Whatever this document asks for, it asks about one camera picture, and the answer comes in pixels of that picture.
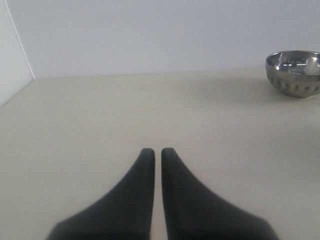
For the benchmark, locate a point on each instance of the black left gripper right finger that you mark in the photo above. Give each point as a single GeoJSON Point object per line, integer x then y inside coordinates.
{"type": "Point", "coordinates": [193, 212]}

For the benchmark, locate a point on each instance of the ribbed steel bowl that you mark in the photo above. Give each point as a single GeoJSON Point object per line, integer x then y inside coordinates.
{"type": "Point", "coordinates": [295, 73]}

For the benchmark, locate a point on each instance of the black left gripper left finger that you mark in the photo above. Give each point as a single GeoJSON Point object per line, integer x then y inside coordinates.
{"type": "Point", "coordinates": [124, 213]}

